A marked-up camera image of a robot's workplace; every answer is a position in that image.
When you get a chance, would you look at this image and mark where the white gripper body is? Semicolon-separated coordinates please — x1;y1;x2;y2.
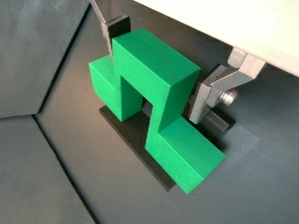
135;0;299;77

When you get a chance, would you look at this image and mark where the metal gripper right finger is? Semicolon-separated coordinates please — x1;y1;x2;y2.
190;48;267;124

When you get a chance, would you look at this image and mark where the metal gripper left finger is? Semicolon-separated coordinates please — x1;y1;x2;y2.
88;0;131;59

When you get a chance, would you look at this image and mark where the green bridge-shaped block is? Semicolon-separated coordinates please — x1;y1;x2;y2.
88;29;225;193

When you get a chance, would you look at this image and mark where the black fixture bracket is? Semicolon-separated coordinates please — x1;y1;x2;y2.
99;101;237;191

